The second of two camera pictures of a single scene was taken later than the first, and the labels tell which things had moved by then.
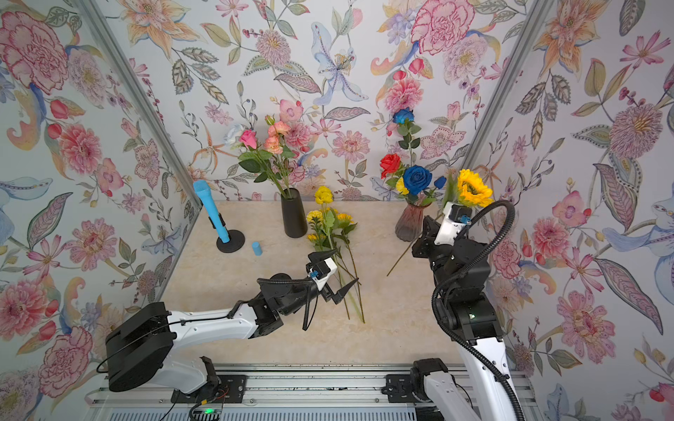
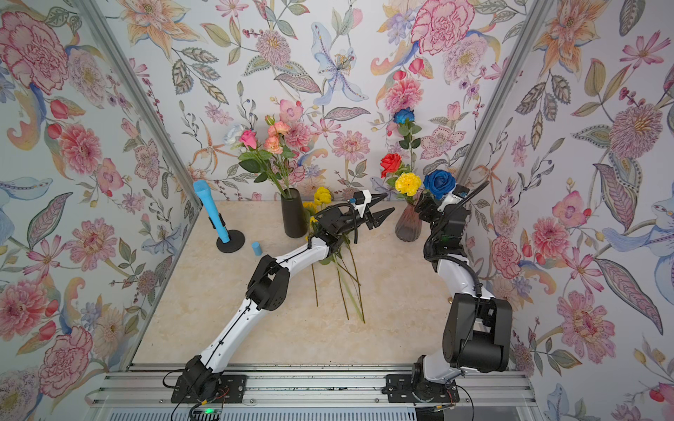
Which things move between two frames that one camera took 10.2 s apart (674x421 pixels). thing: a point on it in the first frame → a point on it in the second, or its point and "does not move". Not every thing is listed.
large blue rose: x=416 y=178 → x=439 y=182
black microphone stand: x=237 y=239 does not move
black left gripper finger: x=319 y=256 → x=376 y=197
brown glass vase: x=409 y=224 does not move
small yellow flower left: x=400 y=186 does not move
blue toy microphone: x=203 y=187 does not move
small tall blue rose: x=400 y=117 does not move
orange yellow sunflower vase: x=472 y=190 → x=311 y=207
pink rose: x=249 y=139 does not move
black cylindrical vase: x=294 y=217 does not move
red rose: x=389 y=164 does not move
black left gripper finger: x=343 y=291 → x=377 y=217
